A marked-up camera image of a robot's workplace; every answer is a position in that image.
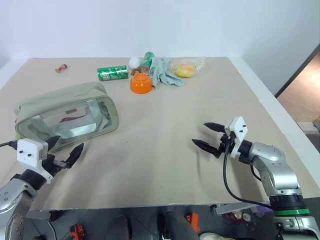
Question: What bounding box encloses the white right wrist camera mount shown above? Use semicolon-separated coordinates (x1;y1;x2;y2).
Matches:
223;116;249;159

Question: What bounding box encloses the orange plastic bowl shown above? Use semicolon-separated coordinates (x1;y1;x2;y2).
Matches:
129;72;154;95

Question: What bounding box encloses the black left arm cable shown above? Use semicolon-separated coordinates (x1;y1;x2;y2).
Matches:
0;140;19;151

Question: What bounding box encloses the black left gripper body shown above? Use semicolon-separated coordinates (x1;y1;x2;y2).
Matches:
41;153;70;180

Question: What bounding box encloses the dark red thin curved strip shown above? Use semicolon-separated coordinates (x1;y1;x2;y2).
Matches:
60;114;87;124

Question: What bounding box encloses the clear plastic bag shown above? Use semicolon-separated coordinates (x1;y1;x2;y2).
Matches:
167;55;207;79

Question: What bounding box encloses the silver tray with cans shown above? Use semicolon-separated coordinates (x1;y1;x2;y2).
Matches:
210;201;273;224

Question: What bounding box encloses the white ball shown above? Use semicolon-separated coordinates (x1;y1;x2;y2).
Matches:
128;56;143;71

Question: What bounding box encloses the brown wooden door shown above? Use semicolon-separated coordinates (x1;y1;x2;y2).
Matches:
274;42;320;124

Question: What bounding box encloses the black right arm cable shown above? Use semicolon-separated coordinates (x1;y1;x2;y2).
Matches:
222;142;272;209

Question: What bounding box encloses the yellow fruit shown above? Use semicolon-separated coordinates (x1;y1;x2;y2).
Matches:
175;63;196;79

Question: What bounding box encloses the cardboard box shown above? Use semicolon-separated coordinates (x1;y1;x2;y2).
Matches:
296;120;320;134

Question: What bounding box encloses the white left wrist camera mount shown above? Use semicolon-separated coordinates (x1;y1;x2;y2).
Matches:
16;138;54;185

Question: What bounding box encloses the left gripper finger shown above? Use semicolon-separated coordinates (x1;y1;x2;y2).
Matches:
46;135;61;154
65;142;85;169

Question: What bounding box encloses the green soda can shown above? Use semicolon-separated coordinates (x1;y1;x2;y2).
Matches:
139;51;156;75
96;65;130;82

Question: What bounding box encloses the dark rounded shape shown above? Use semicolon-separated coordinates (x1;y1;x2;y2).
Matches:
161;206;199;240

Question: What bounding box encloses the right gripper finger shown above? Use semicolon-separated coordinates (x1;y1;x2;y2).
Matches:
203;121;226;134
191;138;217;159

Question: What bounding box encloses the orange plastic clip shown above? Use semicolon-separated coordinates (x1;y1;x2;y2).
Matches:
69;223;85;240
185;212;201;233

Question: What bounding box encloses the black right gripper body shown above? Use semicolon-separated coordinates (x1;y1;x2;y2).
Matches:
213;132;237;160

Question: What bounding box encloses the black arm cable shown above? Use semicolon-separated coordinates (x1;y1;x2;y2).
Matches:
222;142;272;209
0;140;19;151

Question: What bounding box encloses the grey-green cloth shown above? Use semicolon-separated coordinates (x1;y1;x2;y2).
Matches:
148;56;186;91

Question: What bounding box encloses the olive green toiletry bag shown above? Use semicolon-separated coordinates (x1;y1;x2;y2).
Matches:
13;81;121;154

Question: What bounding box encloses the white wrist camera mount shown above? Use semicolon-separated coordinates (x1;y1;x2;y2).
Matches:
223;116;249;159
16;138;54;185

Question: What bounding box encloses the small red brown figurine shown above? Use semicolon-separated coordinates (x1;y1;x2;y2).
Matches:
55;63;69;74

